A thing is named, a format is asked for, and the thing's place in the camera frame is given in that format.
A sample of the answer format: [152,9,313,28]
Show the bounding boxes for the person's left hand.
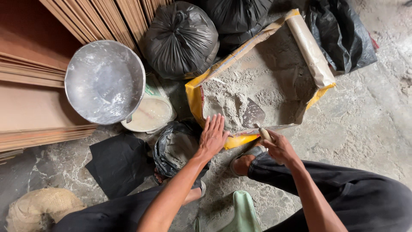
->
[196,113,231,162]

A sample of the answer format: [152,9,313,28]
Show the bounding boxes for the person's right hand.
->
[259,129,302,167]

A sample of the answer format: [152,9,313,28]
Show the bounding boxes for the metal trowel with wooden handle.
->
[241,98,274,144]

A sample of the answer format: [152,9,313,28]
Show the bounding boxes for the person's right grey sandal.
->
[229,146,265,177]

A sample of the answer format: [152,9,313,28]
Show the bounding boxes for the person's grey sandal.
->
[229,146,265,177]
[151,174,207,198]

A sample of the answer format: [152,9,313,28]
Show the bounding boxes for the small black bag with cement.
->
[153,120,212,181]

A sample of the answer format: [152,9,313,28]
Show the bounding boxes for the yellow paper cement sack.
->
[185,9,336,150]

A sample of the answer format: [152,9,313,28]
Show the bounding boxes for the person's left grey sandal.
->
[151,174,207,198]

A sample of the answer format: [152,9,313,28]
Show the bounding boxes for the white and green weighing scale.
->
[121,73,177,134]

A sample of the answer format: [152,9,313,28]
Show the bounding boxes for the grey cement powder heap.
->
[202,26,318,133]

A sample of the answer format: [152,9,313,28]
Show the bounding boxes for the green plastic stool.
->
[193,190,263,232]

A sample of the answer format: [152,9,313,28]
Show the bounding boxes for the flat empty black plastic bag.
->
[85,133,156,200]

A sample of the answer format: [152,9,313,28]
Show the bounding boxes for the person's black trousers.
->
[51,151,412,232]

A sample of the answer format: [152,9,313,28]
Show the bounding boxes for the tied black plastic bag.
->
[143,1,220,80]

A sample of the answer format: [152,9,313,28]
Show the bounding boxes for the round silver metal scale pan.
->
[64,40,146,125]

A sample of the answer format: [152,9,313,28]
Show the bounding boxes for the large black plastic bag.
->
[193,0,275,55]

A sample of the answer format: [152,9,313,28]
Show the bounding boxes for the crumpled black plastic bag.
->
[305,0,378,75]

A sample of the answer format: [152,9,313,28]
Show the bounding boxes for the stack of upright plywood sheets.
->
[39,0,175,56]

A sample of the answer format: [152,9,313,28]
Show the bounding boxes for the brown burlap sack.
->
[5,188,87,232]

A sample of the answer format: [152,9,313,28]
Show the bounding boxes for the stack of flat brown boards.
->
[0,0,99,162]

